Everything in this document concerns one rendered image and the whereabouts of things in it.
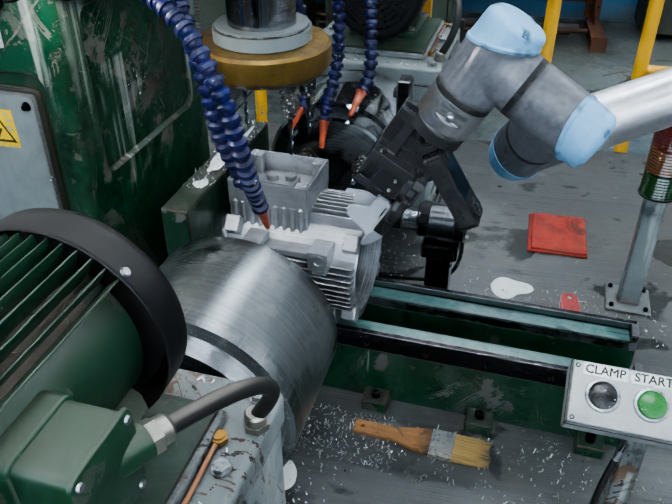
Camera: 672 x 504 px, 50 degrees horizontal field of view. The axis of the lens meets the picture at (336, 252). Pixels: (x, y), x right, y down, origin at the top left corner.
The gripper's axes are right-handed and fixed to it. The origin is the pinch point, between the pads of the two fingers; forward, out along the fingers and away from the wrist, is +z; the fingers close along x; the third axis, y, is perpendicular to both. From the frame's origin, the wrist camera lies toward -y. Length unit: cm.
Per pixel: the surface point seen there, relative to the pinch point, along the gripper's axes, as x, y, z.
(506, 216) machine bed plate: -61, -29, 17
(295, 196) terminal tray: -1.0, 12.0, 1.7
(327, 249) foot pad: 2.2, 4.3, 3.9
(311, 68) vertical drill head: -1.9, 19.1, -15.4
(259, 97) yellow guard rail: -225, 54, 123
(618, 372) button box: 17.6, -28.0, -15.7
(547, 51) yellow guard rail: -234, -42, 31
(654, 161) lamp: -34, -33, -20
